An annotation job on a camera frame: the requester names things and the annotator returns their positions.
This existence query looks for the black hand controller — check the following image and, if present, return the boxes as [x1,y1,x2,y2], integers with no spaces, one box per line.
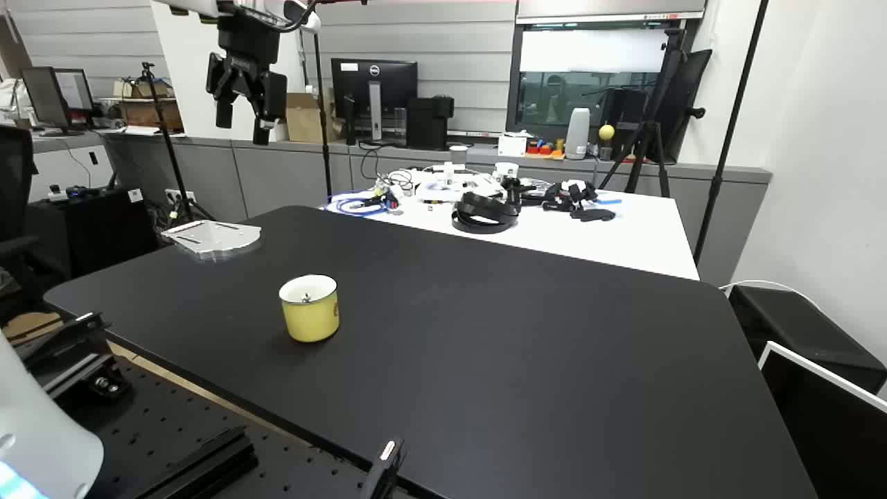
[537,178,618,225]

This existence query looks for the black aluminium extrusion rail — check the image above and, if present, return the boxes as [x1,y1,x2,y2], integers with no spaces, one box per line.
[136,426,259,499]

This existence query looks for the dark wall screen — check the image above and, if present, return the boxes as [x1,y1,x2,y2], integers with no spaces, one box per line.
[509,21,690,142]

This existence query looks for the white cylindrical speaker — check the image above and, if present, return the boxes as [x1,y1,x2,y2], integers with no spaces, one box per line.
[563,106,592,160]

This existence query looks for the black case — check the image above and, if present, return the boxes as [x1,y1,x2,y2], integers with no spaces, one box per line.
[725,282,887,397]

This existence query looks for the flat aluminium plate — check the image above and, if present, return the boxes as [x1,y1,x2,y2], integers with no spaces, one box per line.
[161,218,265,264]

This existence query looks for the black computer tower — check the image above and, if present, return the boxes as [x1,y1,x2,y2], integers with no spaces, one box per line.
[405,93,456,152]

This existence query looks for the black mounting bracket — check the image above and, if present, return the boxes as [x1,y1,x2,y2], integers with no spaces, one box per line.
[13,310,126,401]

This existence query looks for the white table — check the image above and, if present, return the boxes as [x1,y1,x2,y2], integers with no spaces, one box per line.
[322,178,702,282]

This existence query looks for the white framed black panel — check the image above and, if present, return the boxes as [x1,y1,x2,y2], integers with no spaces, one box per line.
[757,339,887,499]

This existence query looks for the tall black pole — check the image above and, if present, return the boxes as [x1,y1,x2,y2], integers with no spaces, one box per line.
[690,0,769,265]

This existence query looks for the black computer monitor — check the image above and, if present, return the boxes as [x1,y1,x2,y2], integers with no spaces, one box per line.
[329,55,422,147]

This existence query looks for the grey counter partition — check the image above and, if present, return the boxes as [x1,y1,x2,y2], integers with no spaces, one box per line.
[29,127,772,286]

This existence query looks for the black headset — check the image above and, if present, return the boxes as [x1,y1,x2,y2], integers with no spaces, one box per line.
[449,188,523,235]

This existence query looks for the thin black pole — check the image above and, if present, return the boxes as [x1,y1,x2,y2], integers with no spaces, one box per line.
[311,25,334,202]

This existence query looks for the black perforated breadboard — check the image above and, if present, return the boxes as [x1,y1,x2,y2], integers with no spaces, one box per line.
[53,348,419,499]

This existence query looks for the black camera tripod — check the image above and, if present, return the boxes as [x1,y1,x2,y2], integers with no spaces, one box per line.
[598,25,714,200]

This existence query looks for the blue coiled cable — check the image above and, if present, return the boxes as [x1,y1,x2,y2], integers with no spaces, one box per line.
[326,192,398,218]

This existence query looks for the small angled monitor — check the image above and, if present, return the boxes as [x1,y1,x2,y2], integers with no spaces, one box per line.
[22,64,100,132]

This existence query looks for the yellow ceramic mug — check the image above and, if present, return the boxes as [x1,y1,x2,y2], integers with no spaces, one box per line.
[277,272,344,346]

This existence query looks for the black light stand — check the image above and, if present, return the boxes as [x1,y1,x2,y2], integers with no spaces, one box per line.
[136,57,216,225]

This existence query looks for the black table clamp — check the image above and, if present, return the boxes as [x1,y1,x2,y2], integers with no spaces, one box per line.
[358,437,405,499]

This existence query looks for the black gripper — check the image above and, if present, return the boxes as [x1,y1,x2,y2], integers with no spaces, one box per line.
[203,9,290,147]

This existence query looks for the small white box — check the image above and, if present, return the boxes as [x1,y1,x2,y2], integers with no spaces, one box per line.
[495,129,532,159]

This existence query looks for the black low cabinet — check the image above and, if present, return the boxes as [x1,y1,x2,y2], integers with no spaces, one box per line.
[24,182,161,281]

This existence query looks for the white electronics pile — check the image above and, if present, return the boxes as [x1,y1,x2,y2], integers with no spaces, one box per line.
[384,160,521,207]

